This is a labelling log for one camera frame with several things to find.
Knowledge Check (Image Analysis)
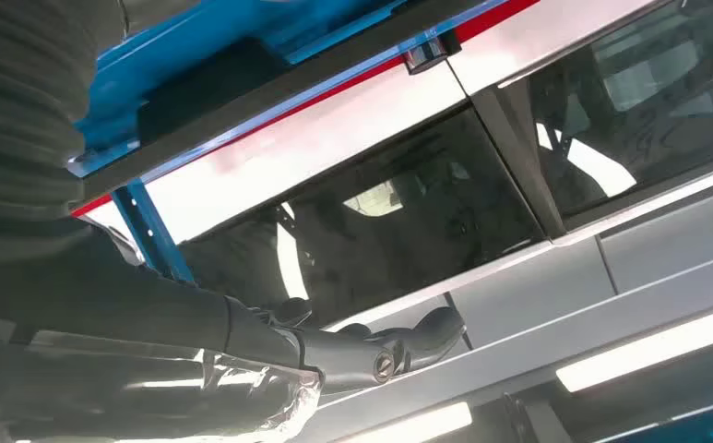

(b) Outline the ceiling light strip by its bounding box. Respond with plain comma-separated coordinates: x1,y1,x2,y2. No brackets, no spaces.
554,302,713,394

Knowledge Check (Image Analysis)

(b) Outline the red barrier belt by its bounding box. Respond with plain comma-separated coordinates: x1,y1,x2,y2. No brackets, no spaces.
69,0,541,220

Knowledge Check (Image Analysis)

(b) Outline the blue metal shelf rack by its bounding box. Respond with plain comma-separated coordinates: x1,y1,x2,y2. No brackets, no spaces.
65,0,513,287

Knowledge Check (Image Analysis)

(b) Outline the white car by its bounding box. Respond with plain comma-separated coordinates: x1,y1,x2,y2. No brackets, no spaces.
75,0,713,334

